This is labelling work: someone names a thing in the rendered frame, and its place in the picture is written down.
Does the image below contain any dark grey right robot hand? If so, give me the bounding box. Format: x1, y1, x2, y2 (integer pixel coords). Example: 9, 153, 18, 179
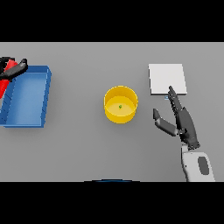
152, 85, 201, 151

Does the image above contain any red beaker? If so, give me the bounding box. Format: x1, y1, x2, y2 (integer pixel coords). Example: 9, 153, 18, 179
0, 59, 19, 100

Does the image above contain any yellow bowl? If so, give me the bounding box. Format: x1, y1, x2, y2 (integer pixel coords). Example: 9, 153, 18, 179
103, 85, 139, 124

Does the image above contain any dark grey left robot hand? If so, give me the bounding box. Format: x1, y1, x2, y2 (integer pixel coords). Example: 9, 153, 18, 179
0, 56, 29, 81

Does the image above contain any blue tray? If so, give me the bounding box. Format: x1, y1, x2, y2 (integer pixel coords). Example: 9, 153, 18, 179
0, 65, 53, 129

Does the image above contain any pale square measuring scale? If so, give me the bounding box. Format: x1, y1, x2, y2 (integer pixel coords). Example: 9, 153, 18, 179
148, 63, 188, 96

